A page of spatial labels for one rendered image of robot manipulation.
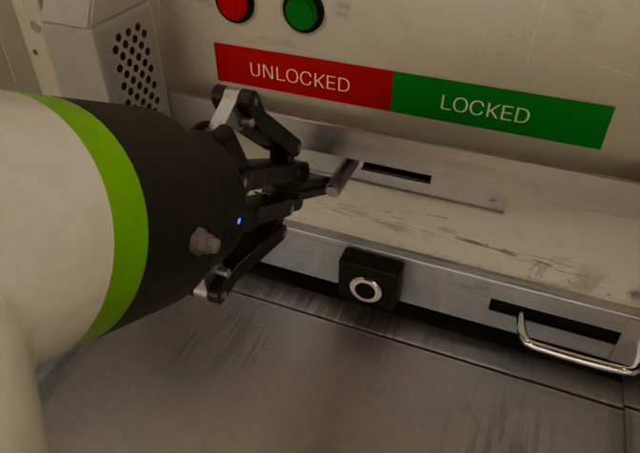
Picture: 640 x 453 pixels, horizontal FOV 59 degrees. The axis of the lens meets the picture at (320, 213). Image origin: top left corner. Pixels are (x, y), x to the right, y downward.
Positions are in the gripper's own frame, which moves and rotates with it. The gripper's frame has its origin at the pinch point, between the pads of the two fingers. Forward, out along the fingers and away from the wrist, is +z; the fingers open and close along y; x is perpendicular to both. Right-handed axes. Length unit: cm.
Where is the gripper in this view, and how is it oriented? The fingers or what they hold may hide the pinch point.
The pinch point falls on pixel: (298, 184)
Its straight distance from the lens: 45.1
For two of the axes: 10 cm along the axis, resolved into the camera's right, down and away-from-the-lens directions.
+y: -1.8, 9.7, 1.7
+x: 9.3, 2.3, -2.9
